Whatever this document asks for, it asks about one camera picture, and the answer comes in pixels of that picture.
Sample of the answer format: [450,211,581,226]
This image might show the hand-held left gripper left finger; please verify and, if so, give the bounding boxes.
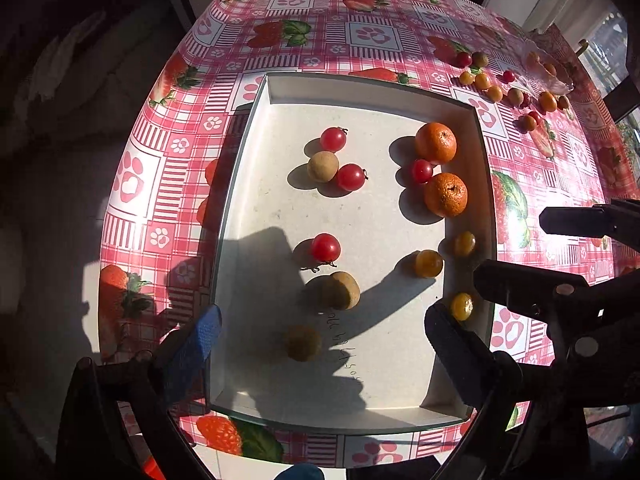
[55,304,223,480]

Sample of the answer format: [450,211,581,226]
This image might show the white cloth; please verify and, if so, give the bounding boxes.
[15,5,131,116]

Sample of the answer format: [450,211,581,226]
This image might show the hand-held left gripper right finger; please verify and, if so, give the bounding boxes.
[424,301,591,480]

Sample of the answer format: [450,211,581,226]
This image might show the clear plastic bag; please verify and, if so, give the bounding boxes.
[520,27,576,96]

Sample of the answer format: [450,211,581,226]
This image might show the white rectangular tray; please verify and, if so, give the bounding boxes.
[206,72,498,436]

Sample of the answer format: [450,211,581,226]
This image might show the mandarin orange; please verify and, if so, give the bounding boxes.
[414,122,458,165]
[424,172,469,218]

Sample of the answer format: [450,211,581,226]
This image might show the strawberry print checked tablecloth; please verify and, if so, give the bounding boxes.
[97,0,636,466]

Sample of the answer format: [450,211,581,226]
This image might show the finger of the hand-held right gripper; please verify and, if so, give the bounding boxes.
[473,259,616,396]
[539,199,640,241]

